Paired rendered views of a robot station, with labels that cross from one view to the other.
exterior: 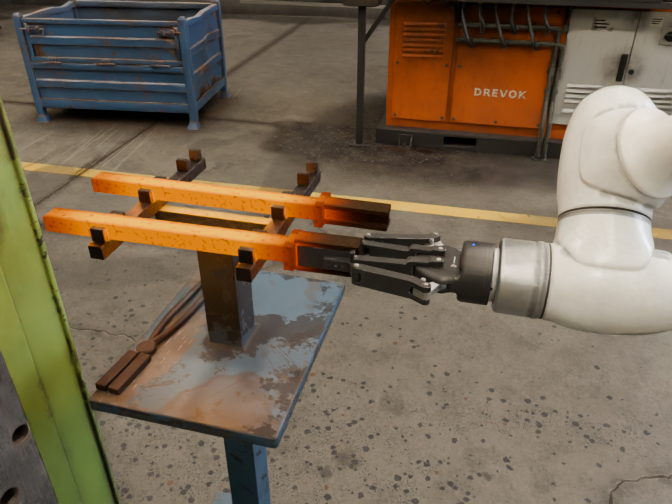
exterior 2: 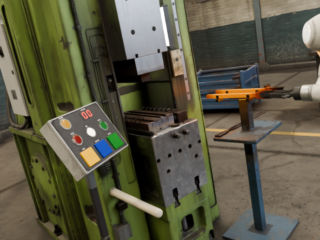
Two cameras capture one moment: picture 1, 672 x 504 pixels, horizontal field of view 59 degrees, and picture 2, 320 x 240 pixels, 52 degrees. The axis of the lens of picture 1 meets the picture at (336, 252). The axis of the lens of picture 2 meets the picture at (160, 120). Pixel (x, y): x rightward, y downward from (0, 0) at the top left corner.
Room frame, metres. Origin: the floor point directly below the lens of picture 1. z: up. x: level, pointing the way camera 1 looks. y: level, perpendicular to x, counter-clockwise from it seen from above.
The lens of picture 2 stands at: (-1.28, -0.35, 1.44)
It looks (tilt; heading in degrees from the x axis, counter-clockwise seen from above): 14 degrees down; 29
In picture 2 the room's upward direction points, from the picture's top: 11 degrees counter-clockwise
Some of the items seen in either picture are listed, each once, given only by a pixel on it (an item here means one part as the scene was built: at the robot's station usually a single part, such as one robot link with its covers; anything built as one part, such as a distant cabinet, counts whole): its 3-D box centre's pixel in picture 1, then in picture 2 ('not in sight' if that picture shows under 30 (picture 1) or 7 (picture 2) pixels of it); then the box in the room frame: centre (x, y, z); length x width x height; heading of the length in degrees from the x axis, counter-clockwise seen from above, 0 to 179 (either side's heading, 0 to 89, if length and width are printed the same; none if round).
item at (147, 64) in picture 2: not in sight; (130, 65); (0.48, 0.78, 1.32); 0.42 x 0.20 x 0.10; 66
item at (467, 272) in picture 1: (453, 269); (293, 93); (0.60, -0.14, 1.03); 0.09 x 0.08 x 0.07; 76
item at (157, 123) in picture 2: not in sight; (141, 120); (0.48, 0.78, 0.96); 0.42 x 0.20 x 0.09; 66
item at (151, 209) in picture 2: not in sight; (135, 202); (0.05, 0.65, 0.62); 0.44 x 0.05 x 0.05; 66
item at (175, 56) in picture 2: not in sight; (176, 62); (0.74, 0.58, 1.27); 0.09 x 0.02 x 0.17; 156
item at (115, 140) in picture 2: not in sight; (114, 141); (-0.04, 0.62, 1.01); 0.07 x 0.05 x 0.07; 1
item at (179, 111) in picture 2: not in sight; (176, 115); (0.59, 0.57, 0.95); 0.12 x 0.08 x 0.06; 66
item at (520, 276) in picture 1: (516, 277); (307, 93); (0.59, -0.21, 1.03); 0.09 x 0.06 x 0.09; 166
